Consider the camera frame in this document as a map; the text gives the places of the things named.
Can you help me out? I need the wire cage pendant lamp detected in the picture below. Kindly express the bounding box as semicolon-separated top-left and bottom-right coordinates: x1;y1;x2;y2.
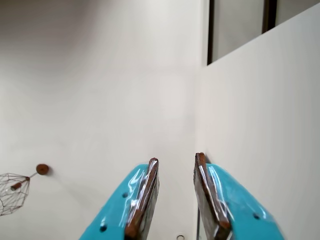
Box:
0;171;38;217

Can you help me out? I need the dark window frame bar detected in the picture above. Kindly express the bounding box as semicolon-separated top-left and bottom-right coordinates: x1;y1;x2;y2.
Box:
261;0;277;35
206;0;216;66

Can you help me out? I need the wooden ceiling rose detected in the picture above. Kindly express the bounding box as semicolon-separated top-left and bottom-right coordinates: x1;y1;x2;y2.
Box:
36;163;50;175

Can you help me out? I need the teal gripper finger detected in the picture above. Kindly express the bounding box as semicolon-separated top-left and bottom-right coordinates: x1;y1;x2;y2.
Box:
78;157;160;240
193;152;286;240

